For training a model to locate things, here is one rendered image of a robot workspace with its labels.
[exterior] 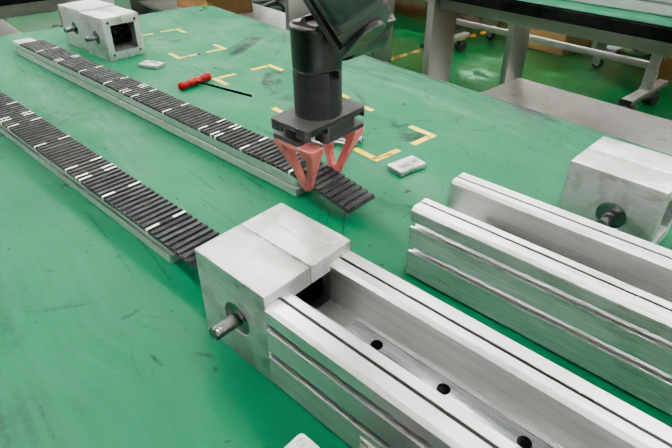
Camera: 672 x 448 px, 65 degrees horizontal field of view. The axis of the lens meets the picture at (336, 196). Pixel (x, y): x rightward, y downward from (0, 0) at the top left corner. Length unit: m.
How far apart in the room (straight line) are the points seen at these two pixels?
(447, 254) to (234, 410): 0.24
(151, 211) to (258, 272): 0.24
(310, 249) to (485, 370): 0.17
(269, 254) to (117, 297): 0.20
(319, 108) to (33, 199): 0.40
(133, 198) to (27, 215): 0.15
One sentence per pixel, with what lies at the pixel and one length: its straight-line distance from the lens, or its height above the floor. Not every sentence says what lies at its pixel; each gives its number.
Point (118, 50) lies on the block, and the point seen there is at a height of 0.80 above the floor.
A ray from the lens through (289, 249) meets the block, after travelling 0.45.
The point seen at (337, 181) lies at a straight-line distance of 0.68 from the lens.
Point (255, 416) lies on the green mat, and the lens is 0.45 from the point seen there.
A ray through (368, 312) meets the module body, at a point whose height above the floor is 0.84.
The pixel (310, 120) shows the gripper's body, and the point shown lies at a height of 0.90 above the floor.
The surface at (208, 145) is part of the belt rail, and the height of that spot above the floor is 0.79.
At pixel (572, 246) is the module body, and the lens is 0.54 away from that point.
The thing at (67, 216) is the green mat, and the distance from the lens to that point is 0.74.
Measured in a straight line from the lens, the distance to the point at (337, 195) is 0.65.
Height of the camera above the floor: 1.14
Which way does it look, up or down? 32 degrees down
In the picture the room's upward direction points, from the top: straight up
